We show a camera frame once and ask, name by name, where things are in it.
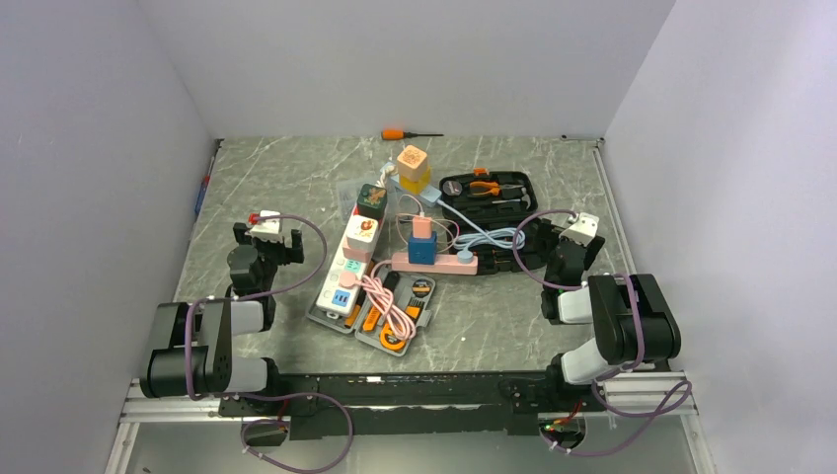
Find light blue cable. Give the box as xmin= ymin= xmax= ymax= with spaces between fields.
xmin=433 ymin=198 xmax=528 ymax=254

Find white power strip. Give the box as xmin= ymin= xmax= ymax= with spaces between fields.
xmin=314 ymin=196 xmax=392 ymax=320

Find black tool case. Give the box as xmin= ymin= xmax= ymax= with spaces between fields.
xmin=438 ymin=169 xmax=538 ymax=275

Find pink power strip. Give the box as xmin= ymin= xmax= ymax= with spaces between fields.
xmin=391 ymin=252 xmax=478 ymax=276

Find grey tool case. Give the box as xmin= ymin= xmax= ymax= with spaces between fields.
xmin=305 ymin=271 xmax=438 ymax=358

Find clear plastic screw box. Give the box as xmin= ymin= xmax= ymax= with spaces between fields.
xmin=336 ymin=179 xmax=364 ymax=214

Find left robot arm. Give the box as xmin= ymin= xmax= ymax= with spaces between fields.
xmin=140 ymin=221 xmax=304 ymax=415

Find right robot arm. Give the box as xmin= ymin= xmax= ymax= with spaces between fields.
xmin=541 ymin=213 xmax=682 ymax=410

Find pink cube adapter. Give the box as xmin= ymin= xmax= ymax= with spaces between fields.
xmin=342 ymin=239 xmax=373 ymax=264

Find white cube adapter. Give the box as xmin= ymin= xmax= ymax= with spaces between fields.
xmin=345 ymin=214 xmax=380 ymax=252

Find orange pliers in black case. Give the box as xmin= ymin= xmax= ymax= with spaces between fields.
xmin=468 ymin=181 xmax=525 ymax=198

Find dark green cube adapter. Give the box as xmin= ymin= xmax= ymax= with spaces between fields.
xmin=355 ymin=184 xmax=388 ymax=220

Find blue pen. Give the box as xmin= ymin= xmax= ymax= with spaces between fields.
xmin=193 ymin=156 xmax=215 ymax=217

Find round tape measure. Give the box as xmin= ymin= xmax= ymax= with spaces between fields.
xmin=441 ymin=180 xmax=463 ymax=197

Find blue cube adapter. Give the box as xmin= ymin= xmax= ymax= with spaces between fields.
xmin=408 ymin=231 xmax=437 ymax=266

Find small pink charger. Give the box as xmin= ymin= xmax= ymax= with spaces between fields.
xmin=412 ymin=215 xmax=433 ymax=239

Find yellow cube adapter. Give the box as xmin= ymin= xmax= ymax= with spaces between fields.
xmin=399 ymin=169 xmax=431 ymax=195

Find peach cube adapter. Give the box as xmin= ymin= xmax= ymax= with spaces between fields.
xmin=396 ymin=145 xmax=428 ymax=182

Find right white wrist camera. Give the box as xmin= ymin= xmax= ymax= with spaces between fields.
xmin=560 ymin=212 xmax=599 ymax=247

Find thin pink charging cable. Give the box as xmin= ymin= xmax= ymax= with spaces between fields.
xmin=395 ymin=210 xmax=462 ymax=255

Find aluminium rail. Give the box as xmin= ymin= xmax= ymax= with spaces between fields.
xmin=120 ymin=372 xmax=698 ymax=423

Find black base frame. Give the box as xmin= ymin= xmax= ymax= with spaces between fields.
xmin=219 ymin=368 xmax=604 ymax=440

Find orange handle screwdriver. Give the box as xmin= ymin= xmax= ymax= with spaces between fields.
xmin=380 ymin=129 xmax=443 ymax=141

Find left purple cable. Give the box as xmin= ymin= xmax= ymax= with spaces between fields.
xmin=184 ymin=214 xmax=355 ymax=474

